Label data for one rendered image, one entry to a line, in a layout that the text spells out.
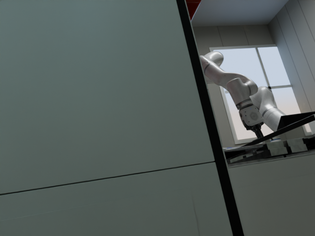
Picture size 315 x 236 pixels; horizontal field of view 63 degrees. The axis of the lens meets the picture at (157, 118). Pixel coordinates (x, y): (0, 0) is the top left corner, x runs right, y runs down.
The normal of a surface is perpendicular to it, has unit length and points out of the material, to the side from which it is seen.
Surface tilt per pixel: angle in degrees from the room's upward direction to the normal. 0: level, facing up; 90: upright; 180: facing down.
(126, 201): 90
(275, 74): 90
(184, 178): 90
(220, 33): 90
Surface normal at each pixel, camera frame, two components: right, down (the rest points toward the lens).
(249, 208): 0.22, -0.33
